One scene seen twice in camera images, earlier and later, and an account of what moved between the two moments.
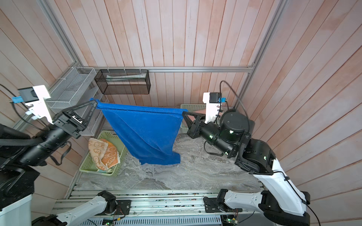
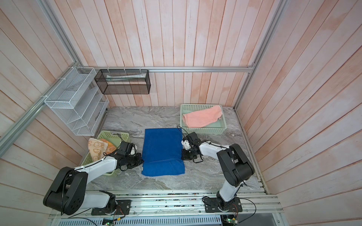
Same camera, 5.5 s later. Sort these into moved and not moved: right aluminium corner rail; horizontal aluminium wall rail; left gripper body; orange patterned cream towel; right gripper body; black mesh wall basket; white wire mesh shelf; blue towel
Moved: blue towel; right gripper body; left gripper body
Not moved: orange patterned cream towel; black mesh wall basket; right aluminium corner rail; white wire mesh shelf; horizontal aluminium wall rail
